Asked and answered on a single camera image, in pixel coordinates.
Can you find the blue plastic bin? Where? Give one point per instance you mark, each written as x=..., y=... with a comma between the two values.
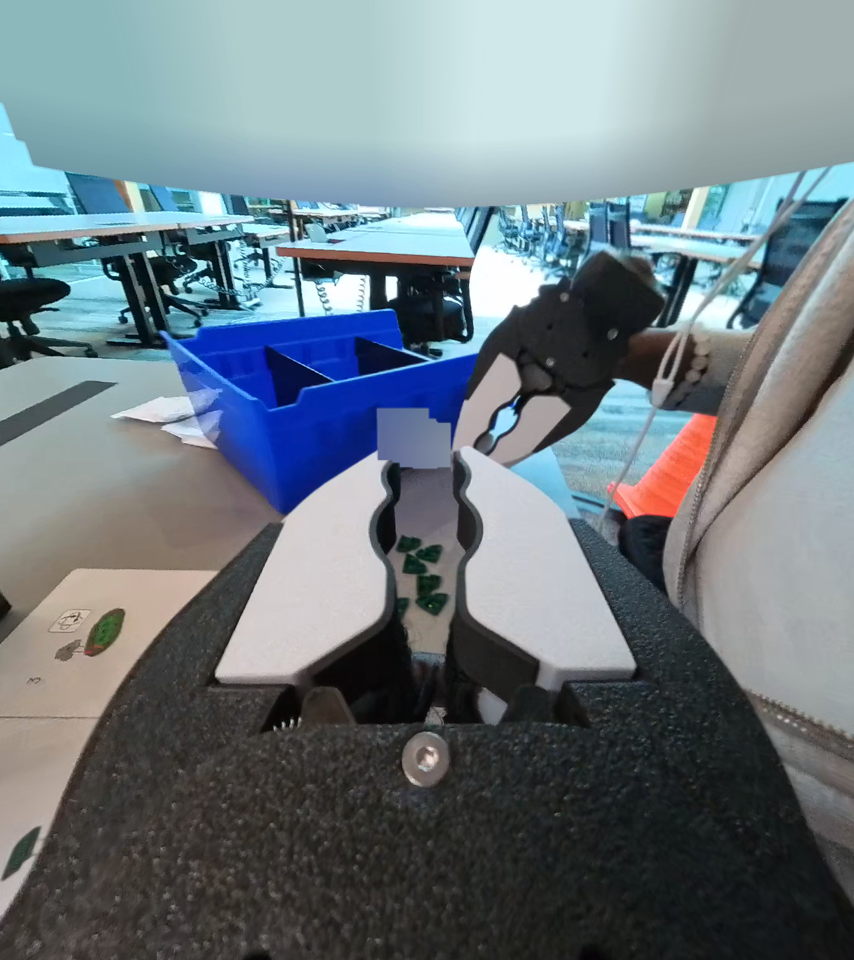
x=292, y=442

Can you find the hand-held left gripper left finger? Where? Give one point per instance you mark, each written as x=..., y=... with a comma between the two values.
x=307, y=585

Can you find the orange traffic cone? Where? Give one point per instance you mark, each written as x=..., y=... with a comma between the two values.
x=671, y=472

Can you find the person's right hand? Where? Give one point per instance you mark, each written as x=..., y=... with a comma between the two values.
x=656, y=356

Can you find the dark green bracket brick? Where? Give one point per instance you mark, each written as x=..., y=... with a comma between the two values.
x=428, y=585
x=433, y=602

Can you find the grey zip jacket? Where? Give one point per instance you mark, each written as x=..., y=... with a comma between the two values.
x=742, y=480

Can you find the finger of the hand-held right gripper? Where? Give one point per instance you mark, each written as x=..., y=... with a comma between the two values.
x=543, y=420
x=491, y=394

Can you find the dark green leaf brick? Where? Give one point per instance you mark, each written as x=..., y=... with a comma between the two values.
x=408, y=544
x=431, y=554
x=415, y=564

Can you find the row of black office chairs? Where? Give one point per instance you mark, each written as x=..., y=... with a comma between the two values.
x=547, y=232

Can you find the wood-edged office desk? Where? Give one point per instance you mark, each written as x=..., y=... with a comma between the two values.
x=697, y=251
x=397, y=244
x=59, y=225

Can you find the white paper sheet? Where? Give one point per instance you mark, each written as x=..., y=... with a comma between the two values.
x=153, y=409
x=191, y=435

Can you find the instruction booklet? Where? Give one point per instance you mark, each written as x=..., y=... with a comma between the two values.
x=37, y=675

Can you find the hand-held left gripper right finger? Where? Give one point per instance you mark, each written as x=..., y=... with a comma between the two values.
x=539, y=585

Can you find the dark blue bin divider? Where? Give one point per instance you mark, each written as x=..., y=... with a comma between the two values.
x=296, y=375
x=389, y=354

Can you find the dark cloth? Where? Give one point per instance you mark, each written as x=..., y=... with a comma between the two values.
x=644, y=551

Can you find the black office chair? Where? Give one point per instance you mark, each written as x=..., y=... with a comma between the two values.
x=164, y=270
x=14, y=292
x=431, y=300

